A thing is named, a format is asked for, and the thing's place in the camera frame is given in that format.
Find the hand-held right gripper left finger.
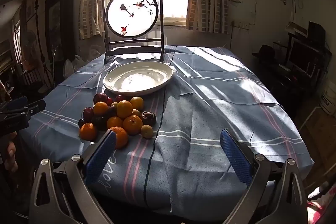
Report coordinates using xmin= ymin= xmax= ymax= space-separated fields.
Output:
xmin=28 ymin=130 xmax=117 ymax=224

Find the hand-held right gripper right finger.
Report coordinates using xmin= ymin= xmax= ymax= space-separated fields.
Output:
xmin=220 ymin=129 xmax=308 ymax=224

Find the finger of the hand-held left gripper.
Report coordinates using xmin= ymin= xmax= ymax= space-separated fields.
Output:
xmin=5 ymin=99 xmax=46 ymax=119
xmin=0 ymin=96 xmax=28 ymax=112

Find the tangerine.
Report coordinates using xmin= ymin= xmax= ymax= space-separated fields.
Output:
xmin=79 ymin=122 xmax=97 ymax=142
xmin=123 ymin=115 xmax=143 ymax=136
xmin=110 ymin=126 xmax=129 ymax=149

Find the orange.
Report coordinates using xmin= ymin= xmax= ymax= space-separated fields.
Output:
xmin=116 ymin=100 xmax=133 ymax=119
xmin=93 ymin=101 xmax=109 ymax=115
xmin=106 ymin=116 xmax=124 ymax=130
xmin=130 ymin=96 xmax=145 ymax=111

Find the yellow-green round fruit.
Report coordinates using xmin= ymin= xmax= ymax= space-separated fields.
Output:
xmin=141 ymin=125 xmax=154 ymax=139

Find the wrinkled dark passion fruit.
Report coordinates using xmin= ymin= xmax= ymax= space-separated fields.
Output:
xmin=140 ymin=111 xmax=157 ymax=126

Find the white round plate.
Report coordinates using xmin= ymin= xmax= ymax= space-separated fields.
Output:
xmin=103 ymin=61 xmax=174 ymax=97

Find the person's left hand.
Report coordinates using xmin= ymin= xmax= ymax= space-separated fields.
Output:
xmin=4 ymin=132 xmax=19 ymax=173

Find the blue striped tablecloth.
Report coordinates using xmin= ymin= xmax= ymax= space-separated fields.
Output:
xmin=20 ymin=45 xmax=315 ymax=215

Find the white plastic bag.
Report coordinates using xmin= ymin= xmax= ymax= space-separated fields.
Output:
xmin=64 ymin=54 xmax=87 ymax=77

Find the pink patterned cloth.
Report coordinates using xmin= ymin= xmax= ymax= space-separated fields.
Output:
xmin=307 ymin=185 xmax=336 ymax=224

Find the white bucket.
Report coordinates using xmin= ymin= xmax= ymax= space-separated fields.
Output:
xmin=319 ymin=77 xmax=336 ymax=116

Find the black hat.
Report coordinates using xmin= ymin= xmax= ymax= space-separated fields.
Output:
xmin=252 ymin=45 xmax=276 ymax=59

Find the dark red screen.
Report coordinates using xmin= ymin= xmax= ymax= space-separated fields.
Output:
xmin=287 ymin=32 xmax=323 ymax=77

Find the round bird painting table screen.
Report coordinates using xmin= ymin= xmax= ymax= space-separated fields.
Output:
xmin=102 ymin=0 xmax=166 ymax=64

